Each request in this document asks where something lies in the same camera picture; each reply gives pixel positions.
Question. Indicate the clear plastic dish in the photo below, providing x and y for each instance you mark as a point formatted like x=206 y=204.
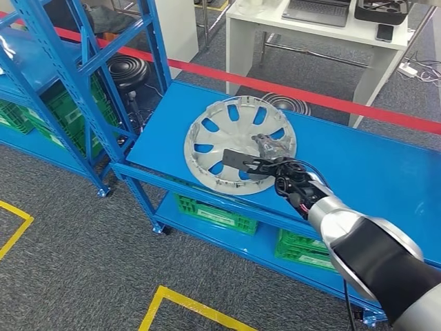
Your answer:
x=248 y=8

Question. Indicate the silver plastic hubcap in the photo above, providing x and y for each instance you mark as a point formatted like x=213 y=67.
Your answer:
x=234 y=137

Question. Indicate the steel tube table leg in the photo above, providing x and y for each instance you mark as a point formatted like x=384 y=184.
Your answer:
x=418 y=35
x=205 y=23

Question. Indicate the black round stool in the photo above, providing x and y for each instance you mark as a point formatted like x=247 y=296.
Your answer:
x=127 y=71

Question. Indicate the black ribbed round disc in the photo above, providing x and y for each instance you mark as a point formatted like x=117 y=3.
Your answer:
x=286 y=104

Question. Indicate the white cabinet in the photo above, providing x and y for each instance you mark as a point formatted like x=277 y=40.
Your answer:
x=179 y=32

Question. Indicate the grey laptop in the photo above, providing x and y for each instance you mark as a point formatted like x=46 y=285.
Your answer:
x=316 y=13

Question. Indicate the blue metal shelf rack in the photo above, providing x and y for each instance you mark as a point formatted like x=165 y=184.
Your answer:
x=31 y=64
x=362 y=164

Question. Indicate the yellow floor tape square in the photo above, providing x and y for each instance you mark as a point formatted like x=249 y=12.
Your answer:
x=165 y=292

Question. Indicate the white desk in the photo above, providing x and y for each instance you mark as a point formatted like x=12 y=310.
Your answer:
x=241 y=50

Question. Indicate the red barrier tape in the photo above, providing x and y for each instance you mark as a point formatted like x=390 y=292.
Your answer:
x=310 y=96

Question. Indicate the white power strip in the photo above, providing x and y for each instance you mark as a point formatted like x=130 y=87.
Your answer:
x=407 y=69

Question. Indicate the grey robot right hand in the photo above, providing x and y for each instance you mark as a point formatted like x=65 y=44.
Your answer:
x=275 y=148

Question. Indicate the green plastic crate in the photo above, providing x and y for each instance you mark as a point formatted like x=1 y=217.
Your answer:
x=72 y=114
x=303 y=251
x=213 y=214
x=13 y=119

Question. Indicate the black right wrist camera bracket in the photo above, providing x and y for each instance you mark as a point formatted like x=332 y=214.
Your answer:
x=236 y=160

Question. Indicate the person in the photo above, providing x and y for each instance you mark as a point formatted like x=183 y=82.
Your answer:
x=110 y=20

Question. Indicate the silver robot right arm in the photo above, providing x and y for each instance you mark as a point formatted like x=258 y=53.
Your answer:
x=378 y=260

